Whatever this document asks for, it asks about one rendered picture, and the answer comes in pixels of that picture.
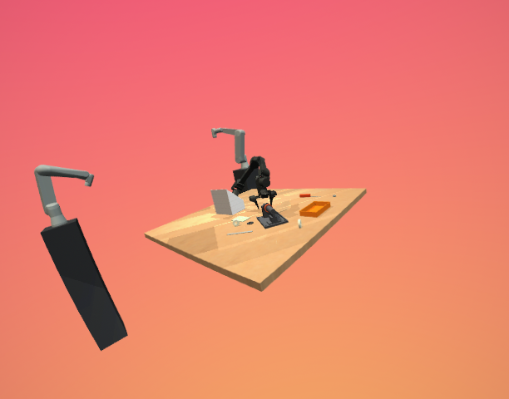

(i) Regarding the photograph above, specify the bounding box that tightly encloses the orange rectangular tray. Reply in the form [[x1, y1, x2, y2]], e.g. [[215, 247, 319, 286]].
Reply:
[[299, 201, 330, 218]]

